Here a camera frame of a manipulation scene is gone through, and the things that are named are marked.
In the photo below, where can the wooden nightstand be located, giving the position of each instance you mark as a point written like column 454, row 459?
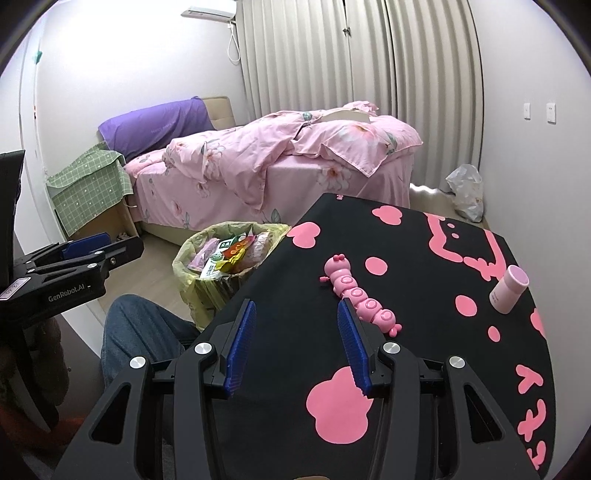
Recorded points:
column 122, row 217

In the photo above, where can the bed with pink floral sheet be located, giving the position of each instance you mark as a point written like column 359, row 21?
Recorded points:
column 295, row 184

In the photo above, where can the green checked cloth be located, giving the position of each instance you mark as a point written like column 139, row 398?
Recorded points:
column 87, row 189

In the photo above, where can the purple pillow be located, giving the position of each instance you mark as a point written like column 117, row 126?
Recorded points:
column 152, row 127

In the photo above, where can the teal wall sticker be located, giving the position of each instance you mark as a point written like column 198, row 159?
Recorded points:
column 37, row 55

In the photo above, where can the brown waste bin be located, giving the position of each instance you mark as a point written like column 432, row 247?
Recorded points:
column 217, row 295

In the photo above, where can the beige headboard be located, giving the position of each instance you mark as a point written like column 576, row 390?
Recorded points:
column 221, row 113

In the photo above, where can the pink jar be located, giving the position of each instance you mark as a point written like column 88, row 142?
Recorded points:
column 508, row 288

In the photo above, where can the white air conditioner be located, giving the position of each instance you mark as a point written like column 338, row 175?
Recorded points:
column 207, row 12

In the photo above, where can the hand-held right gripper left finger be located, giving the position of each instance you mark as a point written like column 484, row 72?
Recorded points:
column 240, row 346

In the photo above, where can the green white packet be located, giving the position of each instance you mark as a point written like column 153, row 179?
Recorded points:
column 214, row 267
column 226, row 244

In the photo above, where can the yellow plastic bin liner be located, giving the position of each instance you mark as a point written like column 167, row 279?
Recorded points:
column 184, row 263

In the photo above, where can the pink caterpillar toy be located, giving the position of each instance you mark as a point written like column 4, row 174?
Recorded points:
column 355, row 290

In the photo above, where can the white pleated curtain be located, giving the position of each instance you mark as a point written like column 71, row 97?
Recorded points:
column 300, row 60

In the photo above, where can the pink floral duvet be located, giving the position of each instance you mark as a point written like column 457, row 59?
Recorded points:
column 258, row 138

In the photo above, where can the clear plastic bag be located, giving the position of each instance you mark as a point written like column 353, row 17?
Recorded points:
column 466, row 189

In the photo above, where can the white wall switch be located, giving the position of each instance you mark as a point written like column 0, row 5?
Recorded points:
column 526, row 111
column 551, row 112

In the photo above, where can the person's jeans leg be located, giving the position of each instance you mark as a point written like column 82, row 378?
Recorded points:
column 138, row 332

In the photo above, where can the black mat with pink prints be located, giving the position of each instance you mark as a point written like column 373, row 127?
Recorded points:
column 415, row 300

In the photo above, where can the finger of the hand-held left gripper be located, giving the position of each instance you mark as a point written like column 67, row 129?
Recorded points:
column 124, row 251
column 87, row 243

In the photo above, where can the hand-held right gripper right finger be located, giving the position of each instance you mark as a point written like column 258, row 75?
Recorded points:
column 353, row 350

